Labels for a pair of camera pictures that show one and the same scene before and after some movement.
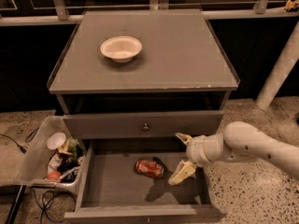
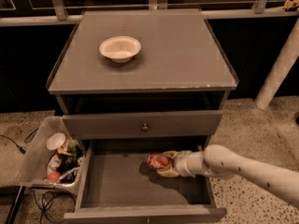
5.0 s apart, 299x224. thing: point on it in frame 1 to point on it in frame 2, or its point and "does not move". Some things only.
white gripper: [196, 150] to [181, 163]
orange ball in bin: [54, 175] does not move
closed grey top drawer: [142, 125] does not move
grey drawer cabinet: [128, 83] does not move
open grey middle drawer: [128, 179] does not move
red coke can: [153, 167] to [158, 161]
